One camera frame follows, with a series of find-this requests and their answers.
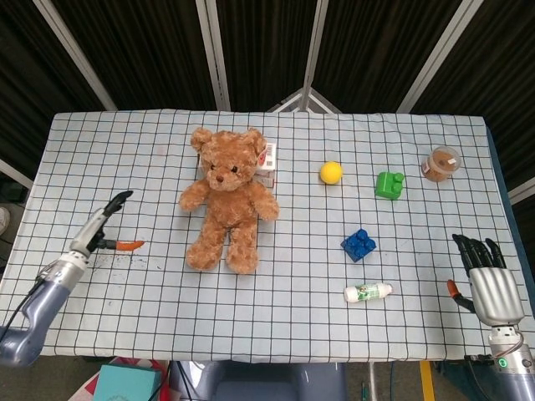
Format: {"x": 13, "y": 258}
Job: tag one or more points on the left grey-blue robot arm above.
{"x": 39, "y": 301}

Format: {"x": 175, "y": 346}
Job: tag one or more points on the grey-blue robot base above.
{"x": 259, "y": 381}

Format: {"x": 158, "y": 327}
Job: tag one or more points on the clear jar with brown contents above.
{"x": 440, "y": 165}

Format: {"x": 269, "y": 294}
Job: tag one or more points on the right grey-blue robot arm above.
{"x": 511, "y": 359}

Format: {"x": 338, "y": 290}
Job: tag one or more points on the white black checkered tablecloth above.
{"x": 267, "y": 301}

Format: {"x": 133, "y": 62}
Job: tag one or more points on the red white carton box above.
{"x": 269, "y": 163}

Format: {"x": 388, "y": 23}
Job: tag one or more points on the green toy building block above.
{"x": 389, "y": 186}

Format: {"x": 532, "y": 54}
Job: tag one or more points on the yellow ball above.
{"x": 331, "y": 172}

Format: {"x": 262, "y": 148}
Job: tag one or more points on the teal box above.
{"x": 125, "y": 382}

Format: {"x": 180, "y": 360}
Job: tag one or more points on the brown teddy bear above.
{"x": 227, "y": 200}

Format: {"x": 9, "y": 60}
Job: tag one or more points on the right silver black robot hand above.
{"x": 493, "y": 292}

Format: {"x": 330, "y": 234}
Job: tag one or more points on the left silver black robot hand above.
{"x": 89, "y": 234}

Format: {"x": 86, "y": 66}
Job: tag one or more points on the blue toy building block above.
{"x": 358, "y": 245}

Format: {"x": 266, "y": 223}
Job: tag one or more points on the white metal frame stand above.
{"x": 303, "y": 102}

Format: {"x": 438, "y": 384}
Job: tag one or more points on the small white green-label bottle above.
{"x": 368, "y": 292}

